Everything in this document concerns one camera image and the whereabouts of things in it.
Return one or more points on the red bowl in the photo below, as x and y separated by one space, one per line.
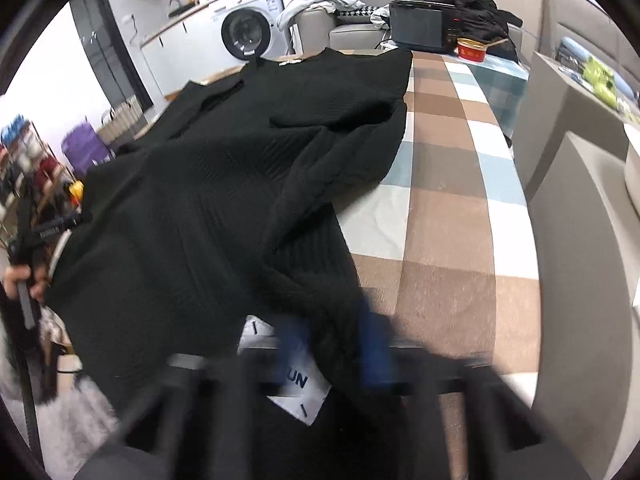
471 51

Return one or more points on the black knit sweater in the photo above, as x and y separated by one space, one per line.
200 185

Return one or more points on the yellow green cloth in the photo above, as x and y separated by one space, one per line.
600 80

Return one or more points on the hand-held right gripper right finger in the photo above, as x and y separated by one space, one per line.
377 350

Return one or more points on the blue printed cloth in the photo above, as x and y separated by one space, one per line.
570 52

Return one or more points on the white washing machine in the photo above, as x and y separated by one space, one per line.
250 30

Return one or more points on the dark refrigerator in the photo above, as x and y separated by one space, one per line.
105 50

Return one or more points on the black microwave oven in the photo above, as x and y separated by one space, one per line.
420 25

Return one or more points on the white radiator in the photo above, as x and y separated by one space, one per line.
122 120

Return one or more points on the person's left hand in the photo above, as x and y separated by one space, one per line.
14 277

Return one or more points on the wooden chopsticks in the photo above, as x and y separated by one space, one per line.
495 42

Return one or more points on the checked tablecloth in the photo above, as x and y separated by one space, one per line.
440 210

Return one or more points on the houndstooth cushion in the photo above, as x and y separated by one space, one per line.
360 12

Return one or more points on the grey upholstered ottoman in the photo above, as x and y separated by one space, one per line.
560 110
585 260

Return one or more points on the white kitchen counter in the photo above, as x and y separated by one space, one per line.
190 40

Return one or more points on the grey sofa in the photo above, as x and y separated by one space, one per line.
350 35

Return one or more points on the white cloth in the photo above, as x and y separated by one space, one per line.
305 5

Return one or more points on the black jacket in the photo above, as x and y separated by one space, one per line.
475 5

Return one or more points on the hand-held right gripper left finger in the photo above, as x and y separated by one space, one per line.
294 350

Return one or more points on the purple suitcase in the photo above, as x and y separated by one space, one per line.
82 147

